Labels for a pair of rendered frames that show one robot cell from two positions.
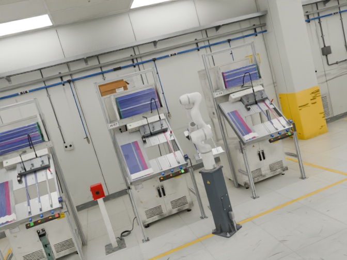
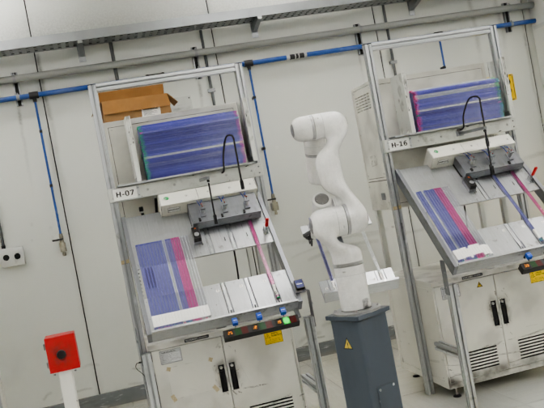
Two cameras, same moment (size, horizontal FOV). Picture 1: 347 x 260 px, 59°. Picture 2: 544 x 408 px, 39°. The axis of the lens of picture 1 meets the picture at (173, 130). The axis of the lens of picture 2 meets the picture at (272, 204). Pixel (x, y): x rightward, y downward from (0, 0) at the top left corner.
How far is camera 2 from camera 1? 0.41 m
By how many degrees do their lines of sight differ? 7
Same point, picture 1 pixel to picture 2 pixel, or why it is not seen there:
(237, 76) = (449, 105)
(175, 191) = (266, 380)
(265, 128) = (512, 237)
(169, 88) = (279, 139)
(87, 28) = not seen: outside the picture
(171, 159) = (260, 290)
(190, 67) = (338, 93)
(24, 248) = not seen: outside the picture
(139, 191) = (172, 368)
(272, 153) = (529, 311)
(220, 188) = (377, 363)
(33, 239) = not seen: outside the picture
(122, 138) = (142, 228)
